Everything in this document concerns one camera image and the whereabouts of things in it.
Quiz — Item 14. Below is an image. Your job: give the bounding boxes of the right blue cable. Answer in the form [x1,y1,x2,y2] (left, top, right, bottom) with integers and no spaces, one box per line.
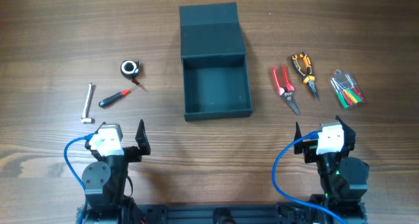
[271,130,348,224]

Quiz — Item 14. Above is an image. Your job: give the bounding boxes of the red handled snips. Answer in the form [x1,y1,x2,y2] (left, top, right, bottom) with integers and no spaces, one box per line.
[272,65,301,115]

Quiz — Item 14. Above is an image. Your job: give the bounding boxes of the black red handled screwdriver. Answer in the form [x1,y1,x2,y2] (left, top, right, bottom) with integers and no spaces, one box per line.
[98,83,143,108]

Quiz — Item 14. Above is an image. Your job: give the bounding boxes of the orange black pliers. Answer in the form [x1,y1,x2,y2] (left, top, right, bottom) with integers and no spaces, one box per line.
[291,52,319,100]

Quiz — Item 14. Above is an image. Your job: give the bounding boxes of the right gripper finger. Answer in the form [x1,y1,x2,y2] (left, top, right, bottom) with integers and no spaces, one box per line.
[335,115,356,142]
[293,122,303,154]

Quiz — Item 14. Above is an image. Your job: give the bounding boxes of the black tape roll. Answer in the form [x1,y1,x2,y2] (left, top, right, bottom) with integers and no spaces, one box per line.
[120,60,141,79]

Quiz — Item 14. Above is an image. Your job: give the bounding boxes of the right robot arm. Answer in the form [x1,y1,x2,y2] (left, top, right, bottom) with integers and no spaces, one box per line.
[293,117,369,223]

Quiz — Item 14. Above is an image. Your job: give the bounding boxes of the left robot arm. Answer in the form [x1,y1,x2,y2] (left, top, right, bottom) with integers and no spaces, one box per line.
[76,121,151,224]

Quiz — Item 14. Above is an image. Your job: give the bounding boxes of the clear case of screwdrivers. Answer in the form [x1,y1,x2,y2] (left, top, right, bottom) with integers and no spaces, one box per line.
[330,69,365,109]

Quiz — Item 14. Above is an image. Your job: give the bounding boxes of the left blue cable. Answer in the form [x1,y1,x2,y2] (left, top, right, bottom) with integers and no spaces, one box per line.
[63,134,96,224]

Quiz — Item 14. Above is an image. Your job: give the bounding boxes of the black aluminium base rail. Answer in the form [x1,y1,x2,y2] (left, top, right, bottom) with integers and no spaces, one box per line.
[75,202,367,224]

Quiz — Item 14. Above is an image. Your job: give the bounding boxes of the blue cable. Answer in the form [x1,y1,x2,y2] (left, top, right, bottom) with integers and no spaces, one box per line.
[63,134,96,224]
[271,130,348,224]

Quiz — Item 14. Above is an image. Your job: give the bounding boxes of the silver metal wrench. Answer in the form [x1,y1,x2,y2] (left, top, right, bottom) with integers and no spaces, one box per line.
[81,83,95,124]

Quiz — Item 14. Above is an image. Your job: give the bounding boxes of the dark green lidded box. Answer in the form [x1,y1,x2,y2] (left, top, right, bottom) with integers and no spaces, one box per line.
[179,3,253,121]

